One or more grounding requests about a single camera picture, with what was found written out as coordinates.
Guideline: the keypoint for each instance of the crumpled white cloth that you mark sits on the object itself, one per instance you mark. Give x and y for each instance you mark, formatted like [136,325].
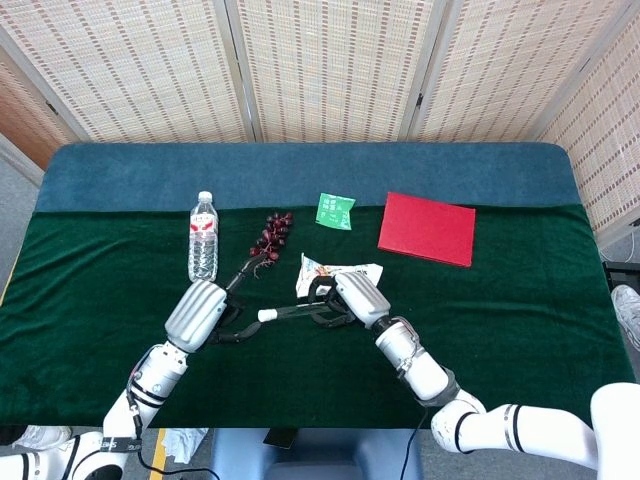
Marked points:
[185,442]

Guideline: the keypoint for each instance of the black box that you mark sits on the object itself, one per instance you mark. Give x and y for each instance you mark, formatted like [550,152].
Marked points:
[622,275]

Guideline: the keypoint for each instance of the white sneaker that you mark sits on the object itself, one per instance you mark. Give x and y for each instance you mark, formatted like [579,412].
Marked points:
[40,436]
[627,310]

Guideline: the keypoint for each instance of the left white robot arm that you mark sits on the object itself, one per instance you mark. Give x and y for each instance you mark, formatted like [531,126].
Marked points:
[155,380]

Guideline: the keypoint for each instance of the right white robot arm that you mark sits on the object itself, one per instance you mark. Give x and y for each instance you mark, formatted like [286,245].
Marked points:
[425,370]

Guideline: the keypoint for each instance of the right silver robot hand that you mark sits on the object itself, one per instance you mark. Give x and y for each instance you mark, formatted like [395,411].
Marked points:
[362,297]

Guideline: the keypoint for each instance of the dark green velvet cloth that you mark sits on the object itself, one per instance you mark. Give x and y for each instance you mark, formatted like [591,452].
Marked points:
[100,280]

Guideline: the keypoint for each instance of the small green snack packet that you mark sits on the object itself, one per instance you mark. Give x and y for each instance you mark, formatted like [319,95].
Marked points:
[334,210]

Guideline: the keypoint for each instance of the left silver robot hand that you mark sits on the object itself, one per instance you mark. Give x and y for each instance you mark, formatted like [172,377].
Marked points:
[195,315]

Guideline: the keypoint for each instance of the dark red grape bunch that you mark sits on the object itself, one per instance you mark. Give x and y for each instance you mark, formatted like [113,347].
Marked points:
[272,237]

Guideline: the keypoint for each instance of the transparent glass test tube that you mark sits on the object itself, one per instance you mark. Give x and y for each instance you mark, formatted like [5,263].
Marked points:
[292,312]

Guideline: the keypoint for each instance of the red book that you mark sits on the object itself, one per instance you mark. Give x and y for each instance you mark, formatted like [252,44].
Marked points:
[425,230]

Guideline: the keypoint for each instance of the white stopper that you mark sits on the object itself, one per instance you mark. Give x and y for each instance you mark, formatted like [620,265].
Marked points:
[266,315]

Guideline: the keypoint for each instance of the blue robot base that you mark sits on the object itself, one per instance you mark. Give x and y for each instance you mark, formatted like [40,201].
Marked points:
[325,455]

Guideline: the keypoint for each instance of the blue table cloth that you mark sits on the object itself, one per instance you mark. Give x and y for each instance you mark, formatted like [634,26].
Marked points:
[300,170]

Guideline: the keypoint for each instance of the crumpled white snack bag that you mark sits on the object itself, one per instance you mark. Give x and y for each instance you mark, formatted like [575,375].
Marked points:
[307,275]

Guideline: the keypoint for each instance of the clear plastic water bottle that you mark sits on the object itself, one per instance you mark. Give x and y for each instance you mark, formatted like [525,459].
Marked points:
[202,240]

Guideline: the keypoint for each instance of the woven bamboo folding screen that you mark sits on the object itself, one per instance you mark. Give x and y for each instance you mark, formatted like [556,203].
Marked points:
[330,65]

